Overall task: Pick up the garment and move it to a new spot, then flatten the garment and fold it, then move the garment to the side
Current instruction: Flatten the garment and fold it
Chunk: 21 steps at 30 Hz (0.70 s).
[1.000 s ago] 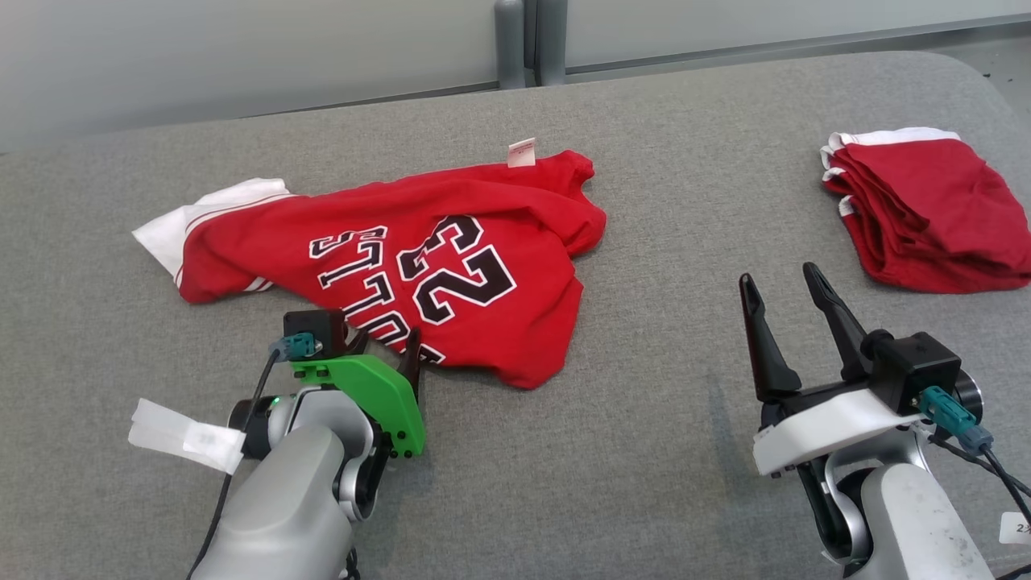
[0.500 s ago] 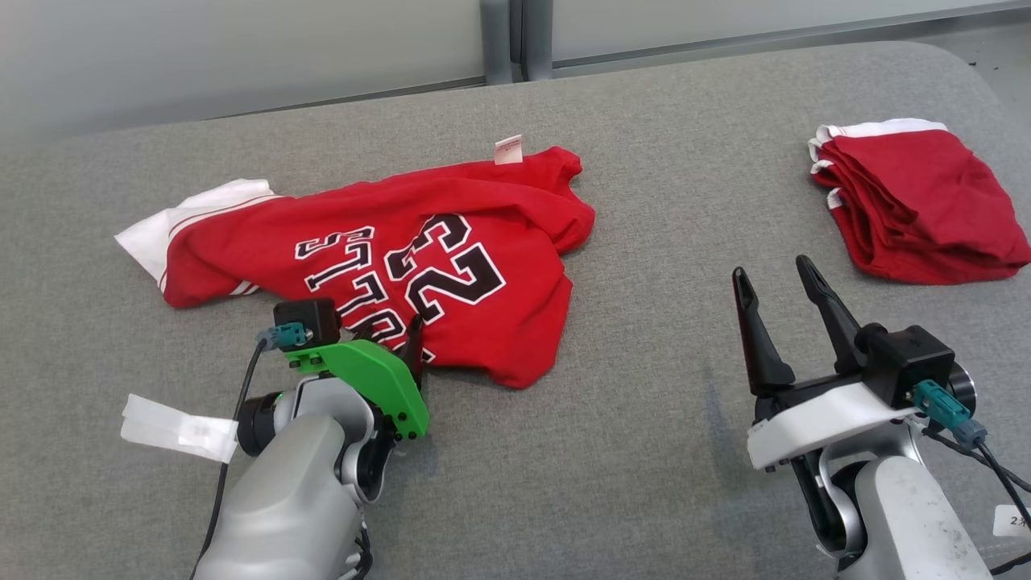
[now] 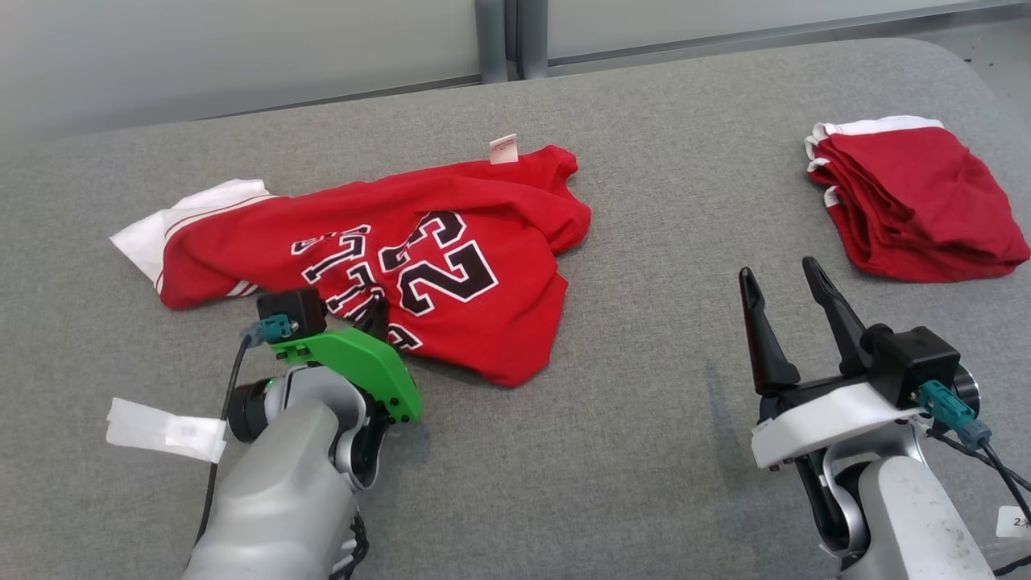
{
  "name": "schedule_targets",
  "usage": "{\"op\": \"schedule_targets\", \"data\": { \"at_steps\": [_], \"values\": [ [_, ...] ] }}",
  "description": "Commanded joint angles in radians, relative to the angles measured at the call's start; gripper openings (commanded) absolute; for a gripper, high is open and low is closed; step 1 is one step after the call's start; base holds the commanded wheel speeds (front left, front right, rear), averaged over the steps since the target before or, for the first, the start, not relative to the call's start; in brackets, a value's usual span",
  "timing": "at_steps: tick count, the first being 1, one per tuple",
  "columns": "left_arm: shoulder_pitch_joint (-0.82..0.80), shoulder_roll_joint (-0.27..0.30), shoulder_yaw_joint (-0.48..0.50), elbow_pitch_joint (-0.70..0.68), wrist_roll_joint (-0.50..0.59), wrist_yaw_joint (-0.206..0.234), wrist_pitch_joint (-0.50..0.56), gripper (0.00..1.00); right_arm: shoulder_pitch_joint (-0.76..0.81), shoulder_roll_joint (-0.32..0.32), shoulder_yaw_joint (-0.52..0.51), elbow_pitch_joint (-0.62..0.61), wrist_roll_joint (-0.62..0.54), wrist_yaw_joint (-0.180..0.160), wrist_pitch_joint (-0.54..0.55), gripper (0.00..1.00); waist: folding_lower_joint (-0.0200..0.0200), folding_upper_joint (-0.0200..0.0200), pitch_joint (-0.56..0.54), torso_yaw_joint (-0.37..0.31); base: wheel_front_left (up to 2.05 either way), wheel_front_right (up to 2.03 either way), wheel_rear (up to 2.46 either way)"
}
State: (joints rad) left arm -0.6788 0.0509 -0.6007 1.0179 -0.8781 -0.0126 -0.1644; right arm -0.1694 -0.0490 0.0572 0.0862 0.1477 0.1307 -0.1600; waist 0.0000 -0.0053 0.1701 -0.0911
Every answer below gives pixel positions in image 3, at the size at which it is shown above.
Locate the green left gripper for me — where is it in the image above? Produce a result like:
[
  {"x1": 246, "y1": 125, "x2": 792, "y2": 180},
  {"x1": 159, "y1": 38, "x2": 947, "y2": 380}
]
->
[{"x1": 270, "y1": 300, "x2": 423, "y2": 425}]

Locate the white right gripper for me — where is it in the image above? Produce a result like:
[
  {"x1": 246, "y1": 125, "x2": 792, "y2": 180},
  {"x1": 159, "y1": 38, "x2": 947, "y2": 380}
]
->
[{"x1": 739, "y1": 257, "x2": 927, "y2": 471}]

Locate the red basketball jersey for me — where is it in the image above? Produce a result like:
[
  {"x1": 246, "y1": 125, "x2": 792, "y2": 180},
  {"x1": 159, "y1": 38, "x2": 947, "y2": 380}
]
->
[{"x1": 110, "y1": 133, "x2": 594, "y2": 389}]

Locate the red shorts white stripe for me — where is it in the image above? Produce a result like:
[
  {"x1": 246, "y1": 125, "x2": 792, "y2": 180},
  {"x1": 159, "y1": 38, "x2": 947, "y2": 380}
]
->
[{"x1": 804, "y1": 116, "x2": 1031, "y2": 284}]

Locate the black cable teal plug left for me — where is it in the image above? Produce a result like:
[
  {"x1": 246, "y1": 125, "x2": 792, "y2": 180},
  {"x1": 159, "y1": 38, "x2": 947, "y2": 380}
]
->
[{"x1": 196, "y1": 316, "x2": 293, "y2": 542}]

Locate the black cable teal plug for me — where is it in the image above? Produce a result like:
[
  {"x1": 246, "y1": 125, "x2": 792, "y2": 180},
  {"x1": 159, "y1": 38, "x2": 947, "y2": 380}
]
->
[
  {"x1": 917, "y1": 381, "x2": 1031, "y2": 578},
  {"x1": 196, "y1": 316, "x2": 293, "y2": 542}
]

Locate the black cable teal plug right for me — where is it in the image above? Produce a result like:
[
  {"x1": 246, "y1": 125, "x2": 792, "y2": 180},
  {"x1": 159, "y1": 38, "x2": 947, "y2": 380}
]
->
[{"x1": 917, "y1": 381, "x2": 1031, "y2": 578}]

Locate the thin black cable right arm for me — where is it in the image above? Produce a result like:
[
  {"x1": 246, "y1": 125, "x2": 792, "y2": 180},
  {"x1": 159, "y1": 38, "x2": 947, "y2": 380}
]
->
[{"x1": 926, "y1": 427, "x2": 1031, "y2": 494}]

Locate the white tape label left cable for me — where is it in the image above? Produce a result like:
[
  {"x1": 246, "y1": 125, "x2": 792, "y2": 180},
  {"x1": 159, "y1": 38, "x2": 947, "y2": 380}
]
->
[{"x1": 106, "y1": 397, "x2": 228, "y2": 464}]

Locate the white paper tag right cable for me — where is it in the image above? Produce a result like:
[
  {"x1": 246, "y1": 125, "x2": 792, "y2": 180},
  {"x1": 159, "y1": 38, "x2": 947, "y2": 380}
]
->
[{"x1": 996, "y1": 505, "x2": 1031, "y2": 540}]

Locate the grey partition post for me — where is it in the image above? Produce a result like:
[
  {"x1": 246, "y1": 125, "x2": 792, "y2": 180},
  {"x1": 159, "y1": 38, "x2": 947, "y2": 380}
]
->
[
  {"x1": 474, "y1": 0, "x2": 510, "y2": 85},
  {"x1": 515, "y1": 0, "x2": 551, "y2": 80}
]

